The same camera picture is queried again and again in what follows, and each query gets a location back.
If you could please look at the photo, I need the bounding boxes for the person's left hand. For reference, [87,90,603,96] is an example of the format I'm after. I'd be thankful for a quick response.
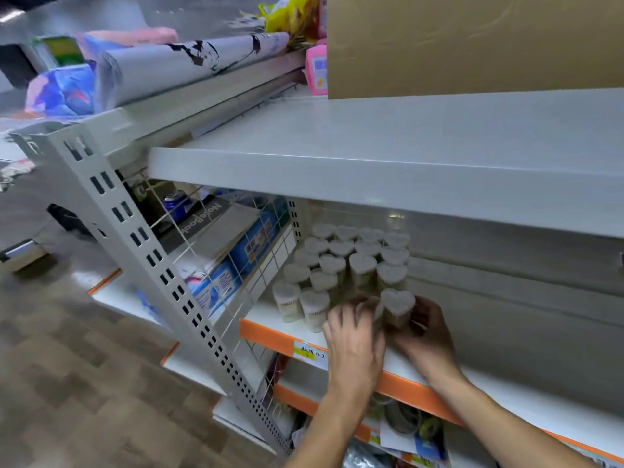
[323,296,387,401]

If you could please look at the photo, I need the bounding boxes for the person's right hand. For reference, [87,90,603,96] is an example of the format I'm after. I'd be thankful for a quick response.
[389,295,465,384]

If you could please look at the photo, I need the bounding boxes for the heart-shaped cotton swab jar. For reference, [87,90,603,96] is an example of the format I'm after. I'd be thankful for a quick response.
[380,288,416,330]

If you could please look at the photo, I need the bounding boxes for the person's left forearm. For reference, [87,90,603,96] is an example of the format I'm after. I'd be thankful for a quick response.
[284,385,373,468]

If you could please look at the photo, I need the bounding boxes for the person's right forearm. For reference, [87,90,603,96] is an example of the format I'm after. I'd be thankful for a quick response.
[429,369,601,468]

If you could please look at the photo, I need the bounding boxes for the rows of heart-shaped swab containers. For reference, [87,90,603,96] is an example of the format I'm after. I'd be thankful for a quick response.
[271,222,411,333]

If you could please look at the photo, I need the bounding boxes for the yellow price label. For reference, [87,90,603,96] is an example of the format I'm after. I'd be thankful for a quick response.
[293,339,330,372]

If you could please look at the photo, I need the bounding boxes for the clear tape roll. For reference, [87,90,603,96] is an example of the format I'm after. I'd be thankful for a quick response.
[384,401,421,436]

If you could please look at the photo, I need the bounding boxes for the blue product box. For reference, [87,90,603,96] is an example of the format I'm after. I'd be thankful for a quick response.
[228,208,289,279]

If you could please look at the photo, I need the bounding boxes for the blue and white packet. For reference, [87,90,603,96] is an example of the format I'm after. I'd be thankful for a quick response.
[188,260,241,318]

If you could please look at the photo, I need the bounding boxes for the grey notebook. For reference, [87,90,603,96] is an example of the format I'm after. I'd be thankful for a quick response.
[160,196,261,279]

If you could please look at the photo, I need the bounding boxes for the white metal shelf board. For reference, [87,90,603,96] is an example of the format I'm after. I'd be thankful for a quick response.
[147,87,624,239]

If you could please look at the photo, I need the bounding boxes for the blue can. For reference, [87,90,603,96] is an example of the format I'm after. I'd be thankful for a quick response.
[163,191,190,224]

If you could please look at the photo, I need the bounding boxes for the perforated white shelf upright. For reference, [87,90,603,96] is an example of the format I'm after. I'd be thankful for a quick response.
[9,121,293,457]

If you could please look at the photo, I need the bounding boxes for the pink toy box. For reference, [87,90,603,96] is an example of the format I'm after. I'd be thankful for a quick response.
[305,40,329,97]

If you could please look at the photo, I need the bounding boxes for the brown cardboard box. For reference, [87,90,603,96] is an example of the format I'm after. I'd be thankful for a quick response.
[326,0,624,100]

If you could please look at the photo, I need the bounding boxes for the yellow snack packet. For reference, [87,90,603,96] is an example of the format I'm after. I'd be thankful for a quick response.
[257,0,321,45]

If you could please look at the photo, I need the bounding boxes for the white paper roll black print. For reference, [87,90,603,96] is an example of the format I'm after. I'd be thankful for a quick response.
[95,32,291,111]

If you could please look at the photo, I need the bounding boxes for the pink plastic package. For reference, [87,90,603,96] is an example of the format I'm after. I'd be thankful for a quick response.
[82,26,179,50]

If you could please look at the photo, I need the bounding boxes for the blue and pink plastic bag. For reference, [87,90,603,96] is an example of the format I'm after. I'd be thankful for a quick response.
[24,63,97,118]

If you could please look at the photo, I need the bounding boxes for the green and white box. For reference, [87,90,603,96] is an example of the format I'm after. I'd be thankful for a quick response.
[31,35,85,70]

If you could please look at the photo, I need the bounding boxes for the white wire mesh divider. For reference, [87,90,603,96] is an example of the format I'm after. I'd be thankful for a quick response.
[131,179,299,339]

